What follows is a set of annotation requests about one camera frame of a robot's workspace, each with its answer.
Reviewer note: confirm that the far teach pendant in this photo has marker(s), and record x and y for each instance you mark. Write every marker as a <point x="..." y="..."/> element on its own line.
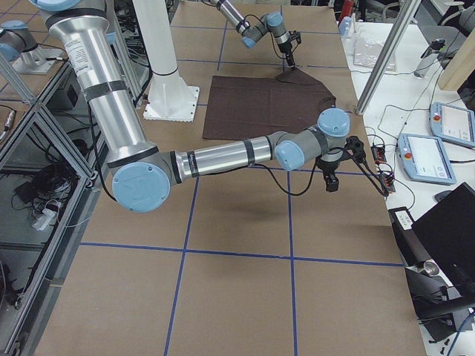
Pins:
<point x="452" y="124"/>

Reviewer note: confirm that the clear acrylic rack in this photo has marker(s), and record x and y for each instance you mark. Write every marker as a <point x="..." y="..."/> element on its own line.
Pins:
<point x="365" y="43"/>

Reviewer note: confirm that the brown paper table cover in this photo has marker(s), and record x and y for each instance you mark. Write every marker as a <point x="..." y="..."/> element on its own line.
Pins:
<point x="254" y="262"/>

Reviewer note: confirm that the water bottle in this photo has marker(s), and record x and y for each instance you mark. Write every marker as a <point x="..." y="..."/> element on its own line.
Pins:
<point x="429" y="57"/>

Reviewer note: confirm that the teach pendant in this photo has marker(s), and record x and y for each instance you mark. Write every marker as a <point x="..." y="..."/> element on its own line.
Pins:
<point x="424" y="159"/>
<point x="452" y="124"/>

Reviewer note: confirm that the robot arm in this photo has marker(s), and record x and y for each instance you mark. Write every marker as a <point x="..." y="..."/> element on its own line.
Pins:
<point x="147" y="158"/>
<point x="252" y="29"/>

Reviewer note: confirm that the brown t-shirt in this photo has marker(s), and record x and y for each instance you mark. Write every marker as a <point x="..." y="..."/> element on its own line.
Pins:
<point x="243" y="108"/>

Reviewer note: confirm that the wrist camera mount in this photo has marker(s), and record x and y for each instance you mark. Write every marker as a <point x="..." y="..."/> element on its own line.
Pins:
<point x="355" y="149"/>
<point x="295" y="37"/>

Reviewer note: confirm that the black paper roll holder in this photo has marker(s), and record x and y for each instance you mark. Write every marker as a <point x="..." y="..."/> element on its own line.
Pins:
<point x="440" y="307"/>

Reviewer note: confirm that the aluminium frame post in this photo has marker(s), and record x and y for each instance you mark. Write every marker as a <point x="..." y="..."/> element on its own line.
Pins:
<point x="406" y="13"/>

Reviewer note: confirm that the near teach pendant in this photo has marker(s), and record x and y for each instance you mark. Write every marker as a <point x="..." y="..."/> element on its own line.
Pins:
<point x="424" y="159"/>

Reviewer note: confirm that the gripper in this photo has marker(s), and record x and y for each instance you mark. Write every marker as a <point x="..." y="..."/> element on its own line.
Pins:
<point x="328" y="170"/>
<point x="286" y="47"/>

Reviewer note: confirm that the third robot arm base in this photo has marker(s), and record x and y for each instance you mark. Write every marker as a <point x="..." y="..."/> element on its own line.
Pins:
<point x="26" y="55"/>

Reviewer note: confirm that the black laptop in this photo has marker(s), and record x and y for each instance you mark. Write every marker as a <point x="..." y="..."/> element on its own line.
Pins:
<point x="447" y="233"/>

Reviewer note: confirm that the red cylinder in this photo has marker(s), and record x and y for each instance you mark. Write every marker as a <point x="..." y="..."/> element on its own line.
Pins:
<point x="347" y="8"/>

